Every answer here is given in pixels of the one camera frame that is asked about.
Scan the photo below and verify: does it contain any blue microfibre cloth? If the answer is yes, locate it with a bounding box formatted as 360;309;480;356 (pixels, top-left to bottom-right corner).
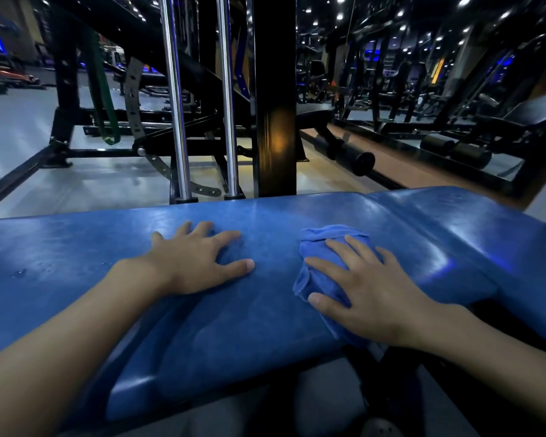
292;224;383;349

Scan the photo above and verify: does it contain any black workout bench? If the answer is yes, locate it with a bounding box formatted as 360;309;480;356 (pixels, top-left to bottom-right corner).
295;103;335;162

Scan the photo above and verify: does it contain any black machine upright column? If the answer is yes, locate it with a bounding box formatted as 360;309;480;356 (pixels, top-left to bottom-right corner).
253;0;298;198

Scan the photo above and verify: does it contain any person's right hand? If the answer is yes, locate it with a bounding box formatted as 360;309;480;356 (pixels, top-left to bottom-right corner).
303;235;437;349

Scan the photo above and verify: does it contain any green resistance band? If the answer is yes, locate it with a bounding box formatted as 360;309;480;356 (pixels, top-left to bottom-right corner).
83;29;122;146

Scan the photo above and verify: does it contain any black roller pad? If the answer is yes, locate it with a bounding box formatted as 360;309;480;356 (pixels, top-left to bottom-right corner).
314;134;377;177

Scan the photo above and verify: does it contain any chrome guide rod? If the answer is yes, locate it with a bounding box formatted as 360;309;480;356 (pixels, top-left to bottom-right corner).
159;0;199;205
216;0;246;201

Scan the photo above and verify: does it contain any blue bench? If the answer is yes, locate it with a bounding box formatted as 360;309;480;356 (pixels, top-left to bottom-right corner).
0;186;546;437

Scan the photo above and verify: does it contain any black framed wall mirror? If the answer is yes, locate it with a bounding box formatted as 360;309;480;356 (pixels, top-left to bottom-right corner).
327;0;546;198

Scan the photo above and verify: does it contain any person's left forearm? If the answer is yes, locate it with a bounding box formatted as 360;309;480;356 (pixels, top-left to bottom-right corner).
0;263;164;437

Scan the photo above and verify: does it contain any person's right forearm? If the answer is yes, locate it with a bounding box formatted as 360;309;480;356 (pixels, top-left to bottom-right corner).
414;304;546;433

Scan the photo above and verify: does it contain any person's left hand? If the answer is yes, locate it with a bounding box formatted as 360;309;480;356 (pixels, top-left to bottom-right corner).
111;220;256;297

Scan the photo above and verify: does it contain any grey perforated adjustment plate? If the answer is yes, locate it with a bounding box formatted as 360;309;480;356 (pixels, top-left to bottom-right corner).
123;56;223;198

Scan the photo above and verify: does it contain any person's white shoe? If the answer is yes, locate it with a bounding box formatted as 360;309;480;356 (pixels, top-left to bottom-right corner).
362;418;403;437

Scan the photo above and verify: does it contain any black gym machine frame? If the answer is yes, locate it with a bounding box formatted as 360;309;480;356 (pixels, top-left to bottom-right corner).
0;0;255;214

